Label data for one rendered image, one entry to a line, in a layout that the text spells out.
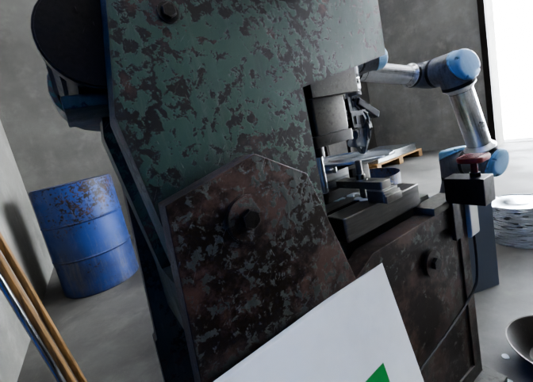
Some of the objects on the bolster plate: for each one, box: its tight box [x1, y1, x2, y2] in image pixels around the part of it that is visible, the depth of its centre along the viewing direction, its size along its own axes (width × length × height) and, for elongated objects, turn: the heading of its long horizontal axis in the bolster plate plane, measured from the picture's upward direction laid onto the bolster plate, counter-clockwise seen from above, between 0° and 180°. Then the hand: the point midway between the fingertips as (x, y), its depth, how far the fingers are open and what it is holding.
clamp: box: [336, 160, 402, 204], centre depth 77 cm, size 6×17×10 cm, turn 85°
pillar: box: [316, 157, 329, 193], centre depth 80 cm, size 2×2×14 cm
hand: (363, 150), depth 101 cm, fingers closed
